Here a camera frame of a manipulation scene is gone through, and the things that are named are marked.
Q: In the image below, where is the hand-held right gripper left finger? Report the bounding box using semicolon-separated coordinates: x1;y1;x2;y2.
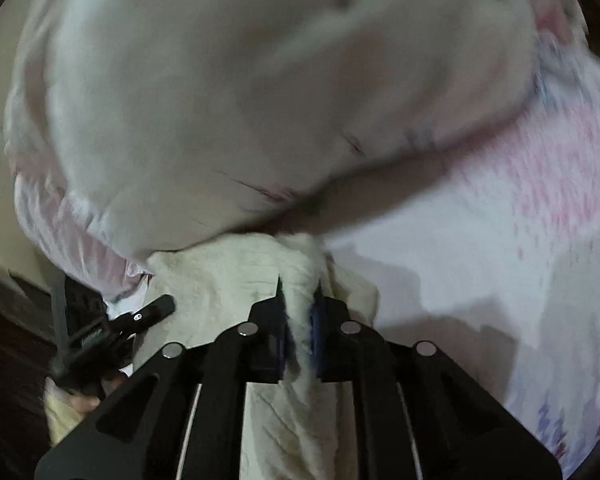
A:
34;280;290;480

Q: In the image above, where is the pink floral bed sheet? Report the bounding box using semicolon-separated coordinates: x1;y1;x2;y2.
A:
280;0;600;473

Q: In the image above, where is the person's left hand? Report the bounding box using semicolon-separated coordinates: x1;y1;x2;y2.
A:
69;394;102;417

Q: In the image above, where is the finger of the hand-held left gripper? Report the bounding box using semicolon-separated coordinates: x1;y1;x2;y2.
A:
107;294;177;334

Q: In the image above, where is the cream cable-knit cardigan sweater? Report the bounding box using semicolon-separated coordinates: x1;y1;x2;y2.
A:
44;232;381;480

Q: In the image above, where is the pink floral pillow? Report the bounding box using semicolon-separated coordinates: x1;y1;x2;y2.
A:
7;0;543;301

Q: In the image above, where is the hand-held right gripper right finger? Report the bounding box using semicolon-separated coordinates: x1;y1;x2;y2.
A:
309;284;564;480

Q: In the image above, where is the dark wooden cabinet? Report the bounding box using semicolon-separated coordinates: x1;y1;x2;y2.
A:
0;255;66;461

